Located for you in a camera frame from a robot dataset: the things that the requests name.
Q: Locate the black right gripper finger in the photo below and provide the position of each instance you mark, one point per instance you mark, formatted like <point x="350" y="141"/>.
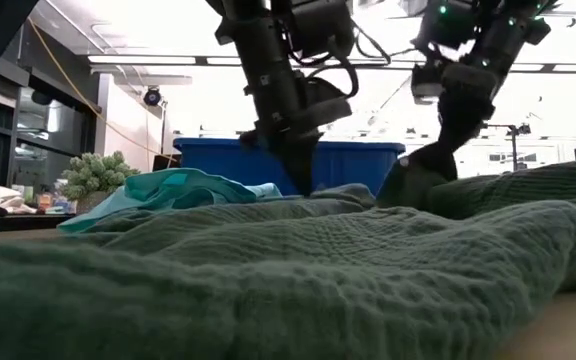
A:
<point x="463" y="120"/>

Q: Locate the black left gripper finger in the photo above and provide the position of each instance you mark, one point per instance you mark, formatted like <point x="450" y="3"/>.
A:
<point x="300" y="160"/>

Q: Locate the teal shirt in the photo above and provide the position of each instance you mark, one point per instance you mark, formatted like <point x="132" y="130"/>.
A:
<point x="183" y="190"/>

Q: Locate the dark green knit garment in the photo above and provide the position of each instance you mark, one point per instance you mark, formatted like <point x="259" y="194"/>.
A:
<point x="268" y="280"/>

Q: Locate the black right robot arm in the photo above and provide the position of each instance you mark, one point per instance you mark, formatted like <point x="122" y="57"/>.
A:
<point x="508" y="30"/>

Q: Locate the black metal gantry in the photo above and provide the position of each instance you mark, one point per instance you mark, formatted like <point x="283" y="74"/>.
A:
<point x="514" y="145"/>

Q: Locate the blue plastic bin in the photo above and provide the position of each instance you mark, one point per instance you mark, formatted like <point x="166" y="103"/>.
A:
<point x="218" y="160"/>

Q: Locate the black speaker box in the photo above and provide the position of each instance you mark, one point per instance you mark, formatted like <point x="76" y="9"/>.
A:
<point x="165" y="162"/>

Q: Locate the black hanging reel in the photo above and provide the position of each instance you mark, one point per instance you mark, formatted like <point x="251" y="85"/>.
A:
<point x="152" y="96"/>

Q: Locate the potted green succulent plant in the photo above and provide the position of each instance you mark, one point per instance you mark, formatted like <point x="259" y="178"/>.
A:
<point x="98" y="175"/>

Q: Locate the white crumpled cloth pile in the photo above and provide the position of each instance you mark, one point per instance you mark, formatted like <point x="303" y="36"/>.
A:
<point x="3" y="197"/>

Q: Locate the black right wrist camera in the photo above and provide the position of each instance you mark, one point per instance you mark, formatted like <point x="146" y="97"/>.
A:
<point x="443" y="25"/>

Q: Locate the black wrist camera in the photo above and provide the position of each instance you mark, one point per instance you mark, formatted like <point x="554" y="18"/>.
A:
<point x="443" y="25"/>
<point x="318" y="25"/>

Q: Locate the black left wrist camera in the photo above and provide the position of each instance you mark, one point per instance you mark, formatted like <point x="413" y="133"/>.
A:
<point x="318" y="25"/>

